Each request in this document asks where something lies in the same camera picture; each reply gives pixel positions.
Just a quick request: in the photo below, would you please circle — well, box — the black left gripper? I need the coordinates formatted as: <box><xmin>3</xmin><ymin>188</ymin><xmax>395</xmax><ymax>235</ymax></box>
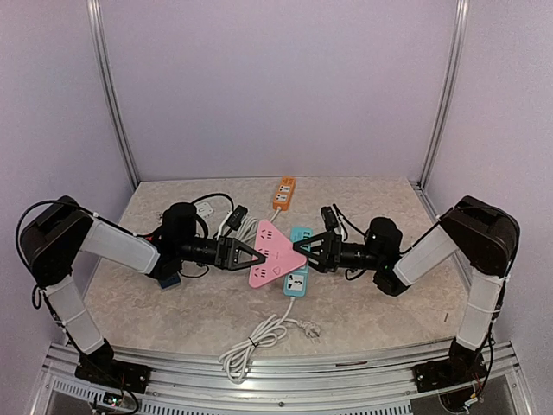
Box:
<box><xmin>178</xmin><ymin>235</ymin><xmax>265</xmax><ymax>271</ymax></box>

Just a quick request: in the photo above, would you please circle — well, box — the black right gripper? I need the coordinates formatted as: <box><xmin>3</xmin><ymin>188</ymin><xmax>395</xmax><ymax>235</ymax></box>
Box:
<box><xmin>294</xmin><ymin>231</ymin><xmax>384</xmax><ymax>272</ymax></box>

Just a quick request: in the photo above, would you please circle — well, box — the pink power strip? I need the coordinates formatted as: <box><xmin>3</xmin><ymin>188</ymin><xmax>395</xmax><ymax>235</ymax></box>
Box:
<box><xmin>249</xmin><ymin>220</ymin><xmax>307</xmax><ymax>289</ymax></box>

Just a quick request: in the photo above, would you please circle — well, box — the teal power strip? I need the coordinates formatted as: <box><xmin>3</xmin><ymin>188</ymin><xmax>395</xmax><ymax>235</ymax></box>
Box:
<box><xmin>283</xmin><ymin>227</ymin><xmax>313</xmax><ymax>297</ymax></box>

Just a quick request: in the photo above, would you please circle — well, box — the orange power strip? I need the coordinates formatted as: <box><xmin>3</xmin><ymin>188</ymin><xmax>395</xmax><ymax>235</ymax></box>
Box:
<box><xmin>272</xmin><ymin>176</ymin><xmax>296</xmax><ymax>211</ymax></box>

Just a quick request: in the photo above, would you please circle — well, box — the white multi-outlet plug adapter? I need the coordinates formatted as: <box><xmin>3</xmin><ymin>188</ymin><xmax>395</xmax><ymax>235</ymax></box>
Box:
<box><xmin>195</xmin><ymin>201</ymin><xmax>214</xmax><ymax>220</ymax></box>

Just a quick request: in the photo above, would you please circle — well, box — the blue cube adapter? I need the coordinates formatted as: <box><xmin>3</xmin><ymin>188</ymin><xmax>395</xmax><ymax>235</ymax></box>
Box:
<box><xmin>158</xmin><ymin>272</ymin><xmax>181</xmax><ymax>290</ymax></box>

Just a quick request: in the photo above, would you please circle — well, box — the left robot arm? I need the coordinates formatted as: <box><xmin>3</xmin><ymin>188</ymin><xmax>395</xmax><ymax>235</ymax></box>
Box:
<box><xmin>15</xmin><ymin>195</ymin><xmax>266</xmax><ymax>385</ymax></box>

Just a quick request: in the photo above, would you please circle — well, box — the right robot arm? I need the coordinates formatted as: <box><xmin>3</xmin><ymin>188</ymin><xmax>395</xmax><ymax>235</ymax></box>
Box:
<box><xmin>293</xmin><ymin>195</ymin><xmax>521</xmax><ymax>384</ymax></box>

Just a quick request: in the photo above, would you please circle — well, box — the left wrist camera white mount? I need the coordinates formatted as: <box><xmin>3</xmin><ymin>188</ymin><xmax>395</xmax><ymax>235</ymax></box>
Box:
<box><xmin>217</xmin><ymin>205</ymin><xmax>248</xmax><ymax>236</ymax></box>

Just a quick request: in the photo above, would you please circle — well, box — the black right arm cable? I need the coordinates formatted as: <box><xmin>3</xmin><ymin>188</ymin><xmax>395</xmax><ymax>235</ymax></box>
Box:
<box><xmin>330</xmin><ymin>203</ymin><xmax>416</xmax><ymax>256</ymax></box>

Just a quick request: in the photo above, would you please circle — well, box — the white coiled cord at back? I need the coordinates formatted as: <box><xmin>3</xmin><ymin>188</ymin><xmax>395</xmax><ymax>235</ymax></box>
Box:
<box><xmin>218</xmin><ymin>296</ymin><xmax>323</xmax><ymax>385</ymax></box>

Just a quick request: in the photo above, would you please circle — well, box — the aluminium front rail frame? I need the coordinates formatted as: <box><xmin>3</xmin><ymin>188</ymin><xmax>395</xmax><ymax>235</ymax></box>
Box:
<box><xmin>27</xmin><ymin>341</ymin><xmax>538</xmax><ymax>414</ymax></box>

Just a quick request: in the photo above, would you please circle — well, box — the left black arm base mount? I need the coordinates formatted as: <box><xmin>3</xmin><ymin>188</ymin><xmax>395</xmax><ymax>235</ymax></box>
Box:
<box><xmin>74</xmin><ymin>340</ymin><xmax>151</xmax><ymax>394</ymax></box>

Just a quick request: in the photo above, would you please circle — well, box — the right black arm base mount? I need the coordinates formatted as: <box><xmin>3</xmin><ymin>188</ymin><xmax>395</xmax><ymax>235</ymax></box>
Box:
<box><xmin>412</xmin><ymin>340</ymin><xmax>487</xmax><ymax>393</ymax></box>

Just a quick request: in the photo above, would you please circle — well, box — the right aluminium corner post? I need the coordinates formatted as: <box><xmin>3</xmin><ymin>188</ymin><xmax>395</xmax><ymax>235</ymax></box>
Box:
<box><xmin>416</xmin><ymin>0</ymin><xmax>470</xmax><ymax>189</ymax></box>

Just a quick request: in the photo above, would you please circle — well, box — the aluminium corner post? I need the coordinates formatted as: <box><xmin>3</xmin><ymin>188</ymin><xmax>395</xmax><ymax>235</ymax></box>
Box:
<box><xmin>86</xmin><ymin>0</ymin><xmax>141</xmax><ymax>190</ymax></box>
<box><xmin>416</xmin><ymin>0</ymin><xmax>470</xmax><ymax>189</ymax></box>

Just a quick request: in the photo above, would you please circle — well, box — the left aluminium corner post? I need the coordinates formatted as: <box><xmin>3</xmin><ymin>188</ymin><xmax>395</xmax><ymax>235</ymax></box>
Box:
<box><xmin>86</xmin><ymin>0</ymin><xmax>141</xmax><ymax>190</ymax></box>

